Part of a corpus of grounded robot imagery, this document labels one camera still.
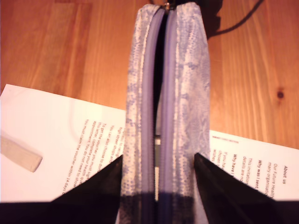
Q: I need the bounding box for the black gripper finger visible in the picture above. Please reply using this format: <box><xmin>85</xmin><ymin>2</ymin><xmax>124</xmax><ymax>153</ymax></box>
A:
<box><xmin>50</xmin><ymin>155</ymin><xmax>124</xmax><ymax>207</ymax></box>
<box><xmin>193</xmin><ymin>152</ymin><xmax>278</xmax><ymax>207</ymax></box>

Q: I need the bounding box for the purple snakeskin zip pouch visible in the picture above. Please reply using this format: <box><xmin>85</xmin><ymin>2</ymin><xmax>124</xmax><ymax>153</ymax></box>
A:
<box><xmin>116</xmin><ymin>1</ymin><xmax>211</xmax><ymax>224</ymax></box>

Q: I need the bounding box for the black zipper pull with eyelet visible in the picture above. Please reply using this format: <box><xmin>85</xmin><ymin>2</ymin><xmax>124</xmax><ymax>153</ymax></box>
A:
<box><xmin>161</xmin><ymin>0</ymin><xmax>199</xmax><ymax>10</ymax></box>

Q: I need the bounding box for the printed white paper sheet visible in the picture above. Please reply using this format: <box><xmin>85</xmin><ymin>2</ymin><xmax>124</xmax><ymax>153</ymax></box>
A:
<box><xmin>0</xmin><ymin>84</ymin><xmax>299</xmax><ymax>203</ymax></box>

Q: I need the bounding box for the beige hoodie drawstring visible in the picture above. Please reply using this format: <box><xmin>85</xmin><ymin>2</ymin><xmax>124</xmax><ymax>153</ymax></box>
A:
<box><xmin>0</xmin><ymin>135</ymin><xmax>43</xmax><ymax>173</ymax></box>

